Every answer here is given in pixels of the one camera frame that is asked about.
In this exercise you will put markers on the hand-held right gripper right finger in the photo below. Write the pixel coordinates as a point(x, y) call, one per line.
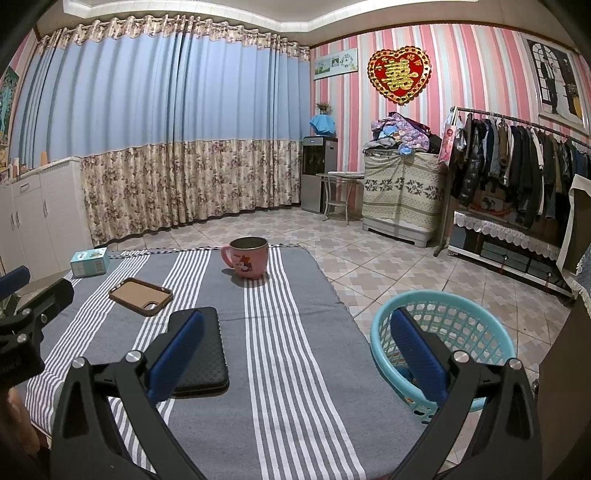
point(418, 355)

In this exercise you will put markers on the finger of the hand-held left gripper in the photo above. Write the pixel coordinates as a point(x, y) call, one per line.
point(14, 282)
point(55, 295)

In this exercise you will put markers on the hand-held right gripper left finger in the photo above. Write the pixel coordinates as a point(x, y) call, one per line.
point(178, 355)

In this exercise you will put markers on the teal plastic basket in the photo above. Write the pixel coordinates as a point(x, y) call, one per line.
point(455, 323)

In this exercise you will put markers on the person's left hand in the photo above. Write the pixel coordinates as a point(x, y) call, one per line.
point(25, 420)

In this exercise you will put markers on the black smartphone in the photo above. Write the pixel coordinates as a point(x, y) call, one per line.
point(210, 350)

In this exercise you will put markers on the light blue tissue box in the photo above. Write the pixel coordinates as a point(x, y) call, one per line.
point(90, 263)

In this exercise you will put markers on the white cabinet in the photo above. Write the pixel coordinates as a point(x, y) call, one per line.
point(41, 207)

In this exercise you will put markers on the grey striped tablecloth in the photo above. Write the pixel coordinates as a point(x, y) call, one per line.
point(286, 369)

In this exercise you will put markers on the pink cup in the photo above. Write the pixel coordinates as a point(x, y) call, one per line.
point(249, 258)

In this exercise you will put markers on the dark storage box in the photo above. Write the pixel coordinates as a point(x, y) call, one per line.
point(512, 258)

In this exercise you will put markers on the metal clothes rack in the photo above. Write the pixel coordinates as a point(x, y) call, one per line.
point(443, 207)

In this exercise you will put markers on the white lace cloth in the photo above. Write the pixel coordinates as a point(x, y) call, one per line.
point(503, 230)

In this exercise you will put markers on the patterned cloth covered cabinet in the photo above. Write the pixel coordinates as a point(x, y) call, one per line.
point(401, 198)

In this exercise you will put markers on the small metal table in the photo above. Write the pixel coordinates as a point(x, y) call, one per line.
point(341, 176)

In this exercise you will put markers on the grey water dispenser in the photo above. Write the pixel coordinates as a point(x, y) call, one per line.
point(318, 175)

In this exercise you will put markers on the blue floral curtain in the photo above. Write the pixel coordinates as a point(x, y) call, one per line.
point(161, 115)

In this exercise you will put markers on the beige lace-edged cloth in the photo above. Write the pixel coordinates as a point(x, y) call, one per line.
point(577, 217)

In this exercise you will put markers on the row of hanging clothes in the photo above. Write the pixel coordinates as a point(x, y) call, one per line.
point(517, 166)

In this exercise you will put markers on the pink hanging bag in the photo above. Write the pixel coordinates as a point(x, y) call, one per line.
point(447, 143)

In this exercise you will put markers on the pile of clothes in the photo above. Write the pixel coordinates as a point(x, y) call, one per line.
point(401, 134)

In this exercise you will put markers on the blue cloth cover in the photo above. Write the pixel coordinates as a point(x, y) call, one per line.
point(323, 124)

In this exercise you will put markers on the dried plant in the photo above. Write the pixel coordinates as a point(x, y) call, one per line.
point(324, 108)

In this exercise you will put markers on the green wall poster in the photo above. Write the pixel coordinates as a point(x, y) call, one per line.
point(7, 110)

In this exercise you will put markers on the red heart wall decoration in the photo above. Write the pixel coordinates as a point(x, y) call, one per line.
point(399, 74)

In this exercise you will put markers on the wall calendar picture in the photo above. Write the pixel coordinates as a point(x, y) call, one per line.
point(336, 63)

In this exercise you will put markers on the window photo wall poster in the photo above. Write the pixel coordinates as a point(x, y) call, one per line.
point(554, 78)

